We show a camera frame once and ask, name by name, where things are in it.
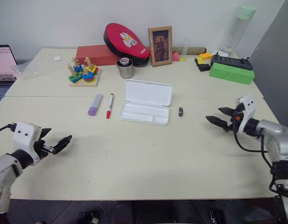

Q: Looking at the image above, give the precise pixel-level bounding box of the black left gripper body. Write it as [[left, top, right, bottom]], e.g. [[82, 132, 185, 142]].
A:
[[33, 139, 55, 161]]

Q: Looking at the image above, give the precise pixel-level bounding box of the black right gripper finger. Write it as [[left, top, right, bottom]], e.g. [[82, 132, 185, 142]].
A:
[[218, 106, 238, 117], [205, 115, 230, 133]]

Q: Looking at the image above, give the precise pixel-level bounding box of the white plastic case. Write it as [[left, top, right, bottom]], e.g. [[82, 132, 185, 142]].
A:
[[118, 78, 174, 127]]

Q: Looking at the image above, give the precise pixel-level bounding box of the black remote controller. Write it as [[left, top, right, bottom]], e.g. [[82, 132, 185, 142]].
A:
[[210, 52, 254, 71]]

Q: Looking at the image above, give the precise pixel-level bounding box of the grey partition panel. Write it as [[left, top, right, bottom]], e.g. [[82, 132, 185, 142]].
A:
[[248, 0, 288, 133]]

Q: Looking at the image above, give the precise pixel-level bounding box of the green rectangular box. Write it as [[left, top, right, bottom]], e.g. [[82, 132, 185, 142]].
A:
[[209, 62, 255, 85]]

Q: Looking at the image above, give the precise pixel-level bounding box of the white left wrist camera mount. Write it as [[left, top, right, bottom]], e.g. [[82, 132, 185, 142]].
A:
[[12, 122, 42, 166]]

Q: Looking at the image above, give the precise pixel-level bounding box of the clear plastic tube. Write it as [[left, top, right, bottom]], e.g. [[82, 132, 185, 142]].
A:
[[181, 40, 190, 58]]

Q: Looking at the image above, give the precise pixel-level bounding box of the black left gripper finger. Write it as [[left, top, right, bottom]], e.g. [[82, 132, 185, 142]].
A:
[[40, 127, 52, 141], [51, 135, 73, 155]]

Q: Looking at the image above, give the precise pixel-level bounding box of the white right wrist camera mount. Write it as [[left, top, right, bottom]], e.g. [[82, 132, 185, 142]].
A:
[[235, 94, 256, 135]]

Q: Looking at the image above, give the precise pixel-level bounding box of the wooden colourful stacking toy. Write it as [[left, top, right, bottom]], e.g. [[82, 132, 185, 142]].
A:
[[67, 56, 102, 88]]

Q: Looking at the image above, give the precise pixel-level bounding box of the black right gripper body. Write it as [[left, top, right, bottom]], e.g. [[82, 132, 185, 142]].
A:
[[226, 103, 244, 134]]

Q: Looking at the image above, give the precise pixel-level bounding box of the laptop with pink screen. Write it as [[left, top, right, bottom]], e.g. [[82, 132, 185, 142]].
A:
[[0, 44, 18, 81]]

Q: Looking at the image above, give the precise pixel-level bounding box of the yellow black small device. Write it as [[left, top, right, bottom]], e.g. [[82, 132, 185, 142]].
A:
[[194, 56, 211, 72]]

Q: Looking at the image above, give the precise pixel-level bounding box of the red rectangular box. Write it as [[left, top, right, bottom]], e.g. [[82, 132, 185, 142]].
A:
[[76, 44, 121, 67]]

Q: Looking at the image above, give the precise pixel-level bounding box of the wooden framed portrait picture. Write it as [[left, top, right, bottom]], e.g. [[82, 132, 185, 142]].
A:
[[147, 25, 174, 68]]

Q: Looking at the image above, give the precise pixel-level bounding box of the clear bottle green cap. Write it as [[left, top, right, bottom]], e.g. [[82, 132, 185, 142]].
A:
[[221, 5, 257, 56]]

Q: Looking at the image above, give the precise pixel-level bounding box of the clear plastic bag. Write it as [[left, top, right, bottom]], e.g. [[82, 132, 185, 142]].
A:
[[10, 59, 65, 81]]

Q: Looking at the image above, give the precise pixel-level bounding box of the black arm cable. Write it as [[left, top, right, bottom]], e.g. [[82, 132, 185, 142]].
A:
[[233, 130, 288, 195], [0, 124, 16, 137]]

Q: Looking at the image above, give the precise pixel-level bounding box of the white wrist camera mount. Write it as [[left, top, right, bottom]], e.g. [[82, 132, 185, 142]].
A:
[[235, 94, 256, 135], [12, 122, 42, 166]]

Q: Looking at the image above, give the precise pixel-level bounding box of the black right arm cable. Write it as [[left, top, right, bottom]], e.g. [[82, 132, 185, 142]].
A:
[[233, 130, 288, 195]]

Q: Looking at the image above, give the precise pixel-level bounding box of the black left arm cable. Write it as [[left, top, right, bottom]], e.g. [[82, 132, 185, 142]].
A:
[[0, 124, 16, 137]]

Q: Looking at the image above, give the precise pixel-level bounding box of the stainless steel cup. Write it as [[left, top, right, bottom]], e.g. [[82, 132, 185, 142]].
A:
[[115, 58, 135, 79]]

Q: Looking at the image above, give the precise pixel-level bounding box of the red black oval pad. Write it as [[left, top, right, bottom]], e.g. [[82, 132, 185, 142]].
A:
[[103, 22, 151, 68]]

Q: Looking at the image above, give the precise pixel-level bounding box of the red capped white marker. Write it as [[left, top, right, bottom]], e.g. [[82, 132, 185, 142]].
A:
[[105, 93, 115, 119]]

